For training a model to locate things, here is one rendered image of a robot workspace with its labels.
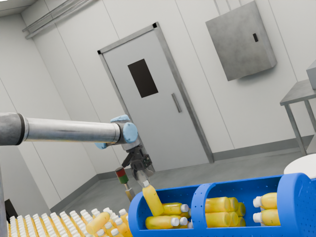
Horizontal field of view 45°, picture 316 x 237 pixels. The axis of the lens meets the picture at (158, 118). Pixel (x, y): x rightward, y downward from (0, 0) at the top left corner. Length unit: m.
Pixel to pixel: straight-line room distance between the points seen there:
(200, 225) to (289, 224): 0.40
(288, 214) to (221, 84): 3.87
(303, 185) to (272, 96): 3.49
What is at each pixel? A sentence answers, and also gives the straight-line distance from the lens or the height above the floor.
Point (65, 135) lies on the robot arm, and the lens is 1.49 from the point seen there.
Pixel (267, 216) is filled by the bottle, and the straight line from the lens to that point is 1.63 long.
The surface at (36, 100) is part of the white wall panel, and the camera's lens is 6.96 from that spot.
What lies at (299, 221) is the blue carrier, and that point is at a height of 1.11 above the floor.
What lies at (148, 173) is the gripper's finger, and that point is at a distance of 1.96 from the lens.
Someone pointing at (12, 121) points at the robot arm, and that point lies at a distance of 1.38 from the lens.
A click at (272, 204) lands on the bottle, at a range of 1.64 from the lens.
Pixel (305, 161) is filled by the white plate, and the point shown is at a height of 1.04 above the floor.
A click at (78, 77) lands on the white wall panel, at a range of 6.77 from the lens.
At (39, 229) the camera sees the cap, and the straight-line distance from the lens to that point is 2.87.
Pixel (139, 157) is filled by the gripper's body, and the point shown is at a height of 1.44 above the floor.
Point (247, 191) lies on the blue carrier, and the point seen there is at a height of 1.12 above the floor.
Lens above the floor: 1.90
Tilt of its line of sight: 10 degrees down
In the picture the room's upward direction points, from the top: 23 degrees counter-clockwise
